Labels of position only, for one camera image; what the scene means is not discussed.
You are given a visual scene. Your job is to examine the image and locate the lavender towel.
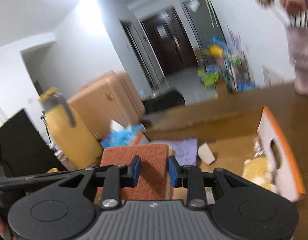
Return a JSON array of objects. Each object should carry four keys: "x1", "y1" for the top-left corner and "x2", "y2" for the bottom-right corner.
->
[{"x1": 151, "y1": 138, "x2": 198, "y2": 166}]

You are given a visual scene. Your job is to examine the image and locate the orange brown sponge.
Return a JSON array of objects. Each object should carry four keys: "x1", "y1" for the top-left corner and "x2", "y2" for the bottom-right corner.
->
[{"x1": 101, "y1": 144, "x2": 172, "y2": 200}]

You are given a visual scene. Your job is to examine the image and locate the yellow white plush paw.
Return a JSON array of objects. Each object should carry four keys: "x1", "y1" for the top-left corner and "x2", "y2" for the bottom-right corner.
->
[{"x1": 242, "y1": 156, "x2": 277, "y2": 193}]

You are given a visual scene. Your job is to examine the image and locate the left hand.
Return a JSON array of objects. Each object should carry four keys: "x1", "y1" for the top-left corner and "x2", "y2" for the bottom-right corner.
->
[{"x1": 0, "y1": 216, "x2": 14, "y2": 240}]

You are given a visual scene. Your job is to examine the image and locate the white block in box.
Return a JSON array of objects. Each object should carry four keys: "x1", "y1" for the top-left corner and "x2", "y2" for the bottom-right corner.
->
[{"x1": 198, "y1": 142, "x2": 215, "y2": 165}]

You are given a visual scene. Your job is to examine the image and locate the black paper bag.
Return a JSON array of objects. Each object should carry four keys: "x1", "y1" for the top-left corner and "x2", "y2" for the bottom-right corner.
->
[{"x1": 0, "y1": 109, "x2": 66, "y2": 177}]

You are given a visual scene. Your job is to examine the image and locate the blue tissue pack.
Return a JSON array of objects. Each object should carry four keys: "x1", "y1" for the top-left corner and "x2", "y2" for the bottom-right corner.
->
[{"x1": 100, "y1": 120, "x2": 146, "y2": 149}]

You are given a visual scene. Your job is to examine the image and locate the yellow mug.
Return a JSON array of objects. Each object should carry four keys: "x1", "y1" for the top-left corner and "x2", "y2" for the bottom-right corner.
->
[{"x1": 47, "y1": 168, "x2": 59, "y2": 173}]

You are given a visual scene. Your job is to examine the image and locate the yellow thermos jug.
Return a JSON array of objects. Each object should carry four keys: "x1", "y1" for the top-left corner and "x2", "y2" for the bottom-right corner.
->
[{"x1": 40, "y1": 87, "x2": 102, "y2": 169}]

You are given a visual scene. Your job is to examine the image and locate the peach suitcase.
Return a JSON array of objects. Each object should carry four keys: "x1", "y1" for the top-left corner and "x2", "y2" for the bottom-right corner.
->
[{"x1": 67, "y1": 71, "x2": 145, "y2": 140}]

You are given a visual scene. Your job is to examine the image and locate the red cardboard box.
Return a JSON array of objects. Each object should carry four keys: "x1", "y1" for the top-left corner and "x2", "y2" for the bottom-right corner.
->
[{"x1": 129, "y1": 106, "x2": 307, "y2": 204}]

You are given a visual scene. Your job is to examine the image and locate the dark entrance door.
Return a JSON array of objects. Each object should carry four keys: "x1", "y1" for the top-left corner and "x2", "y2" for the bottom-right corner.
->
[{"x1": 142, "y1": 7, "x2": 198, "y2": 76}]

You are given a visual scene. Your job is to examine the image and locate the grey refrigerator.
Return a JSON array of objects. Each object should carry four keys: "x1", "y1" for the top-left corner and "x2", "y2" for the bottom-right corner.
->
[{"x1": 181, "y1": 0, "x2": 228, "y2": 63}]

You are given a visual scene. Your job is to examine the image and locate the pink textured vase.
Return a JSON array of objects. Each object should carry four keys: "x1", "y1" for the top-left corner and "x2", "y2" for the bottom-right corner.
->
[{"x1": 286, "y1": 27, "x2": 308, "y2": 96}]

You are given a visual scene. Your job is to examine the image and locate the wire rack with clutter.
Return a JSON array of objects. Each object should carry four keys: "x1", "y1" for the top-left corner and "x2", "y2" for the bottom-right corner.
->
[{"x1": 199, "y1": 31, "x2": 257, "y2": 94}]

